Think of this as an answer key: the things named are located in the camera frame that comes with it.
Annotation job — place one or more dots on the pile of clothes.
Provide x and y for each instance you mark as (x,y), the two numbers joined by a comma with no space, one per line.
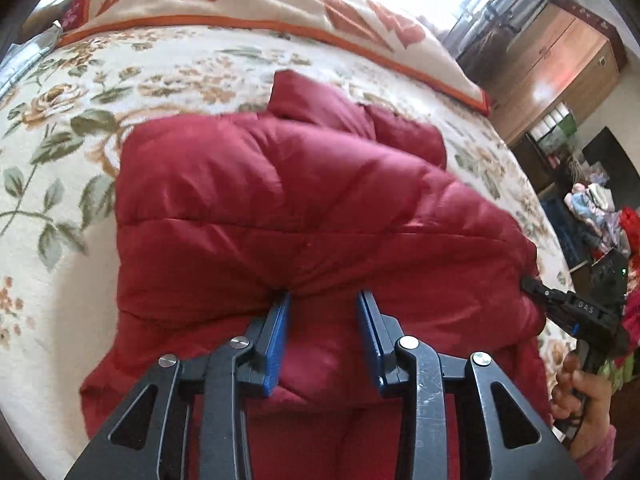
(605,215)

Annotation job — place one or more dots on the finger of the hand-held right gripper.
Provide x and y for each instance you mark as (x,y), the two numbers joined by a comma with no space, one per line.
(537,291)

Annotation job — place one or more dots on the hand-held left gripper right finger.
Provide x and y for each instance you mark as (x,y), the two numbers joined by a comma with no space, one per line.
(372,345)

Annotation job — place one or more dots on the red padded jacket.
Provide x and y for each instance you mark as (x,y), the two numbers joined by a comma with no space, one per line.
(300,200)

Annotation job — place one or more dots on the wooden wardrobe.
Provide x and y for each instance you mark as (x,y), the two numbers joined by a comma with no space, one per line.
(555,60)

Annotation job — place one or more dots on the shelf with boxes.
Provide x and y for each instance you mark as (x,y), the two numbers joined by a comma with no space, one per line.
(552,132)

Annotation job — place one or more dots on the floral bed blanket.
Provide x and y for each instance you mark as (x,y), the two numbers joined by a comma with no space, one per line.
(75,260)

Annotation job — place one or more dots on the blue plastic crate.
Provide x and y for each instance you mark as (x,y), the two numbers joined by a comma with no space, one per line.
(562,227)

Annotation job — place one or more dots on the person's right hand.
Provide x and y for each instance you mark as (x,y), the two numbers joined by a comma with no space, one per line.
(590,405)

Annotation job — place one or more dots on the grey striped pillow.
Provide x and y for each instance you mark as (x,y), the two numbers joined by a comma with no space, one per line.
(30,55)

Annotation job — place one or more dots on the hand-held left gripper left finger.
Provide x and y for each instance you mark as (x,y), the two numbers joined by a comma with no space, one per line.
(276,345)

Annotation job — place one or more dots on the person's right forearm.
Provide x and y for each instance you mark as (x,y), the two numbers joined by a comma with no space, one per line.
(597,452)

